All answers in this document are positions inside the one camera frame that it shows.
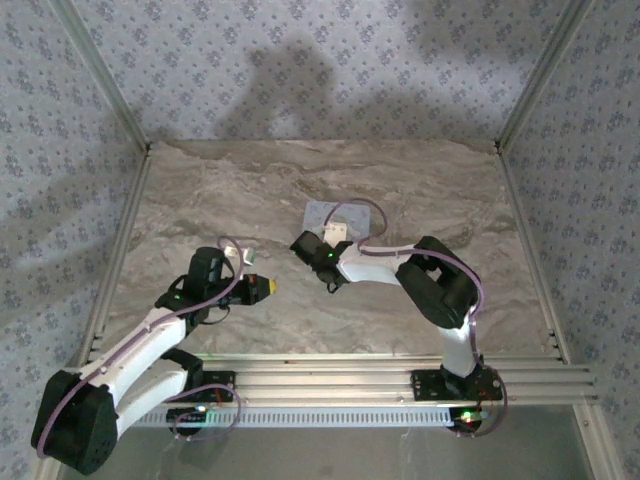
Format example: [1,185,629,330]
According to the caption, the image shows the light blue cartoon tin box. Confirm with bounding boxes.
[301,198,375,244]

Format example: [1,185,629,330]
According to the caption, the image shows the controller board with green light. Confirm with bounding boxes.
[167,405,214,435]
[447,407,485,436]

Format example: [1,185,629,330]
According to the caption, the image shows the cream right wrist camera box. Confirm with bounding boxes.
[323,222,350,245]

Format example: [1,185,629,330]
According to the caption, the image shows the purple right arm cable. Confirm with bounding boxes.
[323,198,484,331]

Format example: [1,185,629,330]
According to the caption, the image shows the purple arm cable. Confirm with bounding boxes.
[37,235,246,459]
[323,198,484,331]

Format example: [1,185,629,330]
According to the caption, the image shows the aluminium side frame rail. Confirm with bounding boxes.
[74,147,154,369]
[497,147,574,364]

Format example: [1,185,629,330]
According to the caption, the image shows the wide aluminium base rail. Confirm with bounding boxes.
[197,353,599,407]

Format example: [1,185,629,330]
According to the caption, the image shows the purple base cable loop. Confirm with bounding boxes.
[457,364,509,438]
[172,383,243,443]

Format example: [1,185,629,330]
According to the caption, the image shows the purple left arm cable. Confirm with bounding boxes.
[37,235,246,459]

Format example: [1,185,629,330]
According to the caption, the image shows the white slotted cable duct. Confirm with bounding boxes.
[132,405,464,430]

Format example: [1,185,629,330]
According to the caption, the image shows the aluminium frame corner post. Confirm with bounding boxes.
[49,0,152,150]
[493,0,594,150]

